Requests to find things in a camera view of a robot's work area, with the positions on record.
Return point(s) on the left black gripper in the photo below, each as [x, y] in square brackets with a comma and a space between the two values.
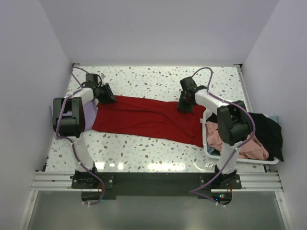
[109, 97]

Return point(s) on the pink t shirt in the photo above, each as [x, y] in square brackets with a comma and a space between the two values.
[252, 150]

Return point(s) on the white laundry basket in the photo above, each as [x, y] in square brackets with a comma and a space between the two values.
[208, 143]

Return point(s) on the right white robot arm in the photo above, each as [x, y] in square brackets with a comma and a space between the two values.
[234, 123]

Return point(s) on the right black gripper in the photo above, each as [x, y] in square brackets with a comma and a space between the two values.
[181, 106]

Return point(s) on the light blue garment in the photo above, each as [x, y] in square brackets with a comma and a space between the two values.
[274, 118]

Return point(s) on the aluminium frame rail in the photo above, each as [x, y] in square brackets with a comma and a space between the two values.
[250, 181]

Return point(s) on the black t shirt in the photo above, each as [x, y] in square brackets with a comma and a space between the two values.
[266, 131]

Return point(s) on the dark blue garment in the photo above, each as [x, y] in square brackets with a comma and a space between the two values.
[213, 151]

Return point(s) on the folded lavender t shirt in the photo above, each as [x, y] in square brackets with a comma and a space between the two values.
[90, 115]

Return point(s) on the red t shirt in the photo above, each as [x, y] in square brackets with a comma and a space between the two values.
[150, 118]

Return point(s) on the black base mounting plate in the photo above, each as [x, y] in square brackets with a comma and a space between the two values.
[110, 185]

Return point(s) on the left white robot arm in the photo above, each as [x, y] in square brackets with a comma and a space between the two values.
[77, 145]

